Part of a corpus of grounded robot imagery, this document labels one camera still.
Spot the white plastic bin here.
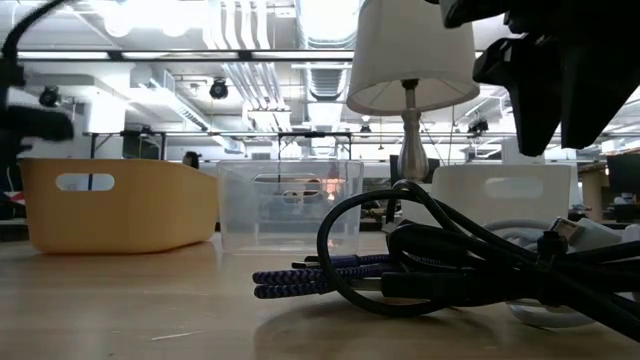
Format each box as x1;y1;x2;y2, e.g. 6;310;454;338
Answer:
399;163;574;227

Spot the purple braided cable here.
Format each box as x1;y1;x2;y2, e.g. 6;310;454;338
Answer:
251;253;404;301

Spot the white cable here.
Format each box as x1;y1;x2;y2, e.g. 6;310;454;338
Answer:
482;216;640;330

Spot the black looped wrist camera cable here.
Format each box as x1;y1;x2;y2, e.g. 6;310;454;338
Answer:
0;0;69;64

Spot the black computer monitor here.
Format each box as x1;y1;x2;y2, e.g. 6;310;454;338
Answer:
606;153;640;195

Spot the table lamp with white shade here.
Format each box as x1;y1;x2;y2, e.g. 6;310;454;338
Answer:
345;0;482;184

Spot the orange plastic bin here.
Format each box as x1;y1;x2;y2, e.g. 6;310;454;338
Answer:
18;158;219;255

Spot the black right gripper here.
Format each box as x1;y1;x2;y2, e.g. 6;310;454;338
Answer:
438;0;640;158

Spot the clear plastic bin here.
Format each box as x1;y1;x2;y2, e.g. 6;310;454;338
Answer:
215;159;365;254

